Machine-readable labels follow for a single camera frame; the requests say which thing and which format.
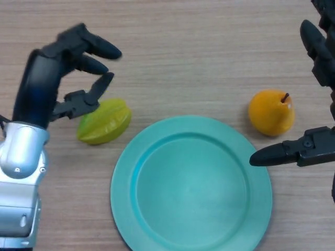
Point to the teal round plate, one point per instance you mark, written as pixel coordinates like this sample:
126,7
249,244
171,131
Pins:
191,188

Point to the orange-yellow pear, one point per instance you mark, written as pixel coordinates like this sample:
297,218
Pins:
270,113

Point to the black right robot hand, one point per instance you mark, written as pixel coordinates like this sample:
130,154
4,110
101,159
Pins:
312,147

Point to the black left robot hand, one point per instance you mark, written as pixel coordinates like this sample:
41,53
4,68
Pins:
36,89

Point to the yellow-green starfruit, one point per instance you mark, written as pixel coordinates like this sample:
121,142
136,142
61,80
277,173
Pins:
107,125

